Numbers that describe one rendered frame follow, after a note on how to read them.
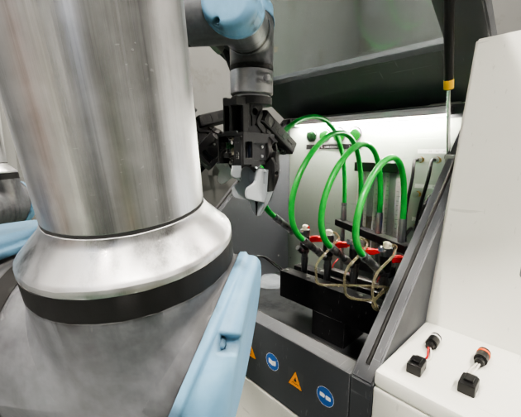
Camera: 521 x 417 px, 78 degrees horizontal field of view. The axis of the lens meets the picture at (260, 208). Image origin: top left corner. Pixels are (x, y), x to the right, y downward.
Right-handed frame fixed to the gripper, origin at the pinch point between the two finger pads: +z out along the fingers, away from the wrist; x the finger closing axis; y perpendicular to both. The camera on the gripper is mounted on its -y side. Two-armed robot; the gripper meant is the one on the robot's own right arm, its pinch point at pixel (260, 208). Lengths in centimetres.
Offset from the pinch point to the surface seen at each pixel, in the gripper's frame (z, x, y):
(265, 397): 44.1, -1.7, -3.1
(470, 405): 23.6, 35.7, -5.7
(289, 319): 38.6, -14.1, -25.1
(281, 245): 28, -43, -53
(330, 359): 26.6, 14.5, -3.9
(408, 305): 16.8, 23.0, -15.2
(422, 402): 24.7, 30.5, -3.0
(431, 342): 22.0, 27.5, -14.8
